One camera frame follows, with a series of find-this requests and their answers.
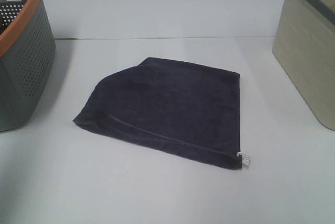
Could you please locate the beige basket with grey rim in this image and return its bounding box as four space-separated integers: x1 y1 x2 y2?
272 0 334 130

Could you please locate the grey perforated basket orange rim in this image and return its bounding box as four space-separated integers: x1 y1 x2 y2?
1 0 55 131

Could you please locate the dark navy towel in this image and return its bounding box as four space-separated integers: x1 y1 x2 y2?
74 57 251 170

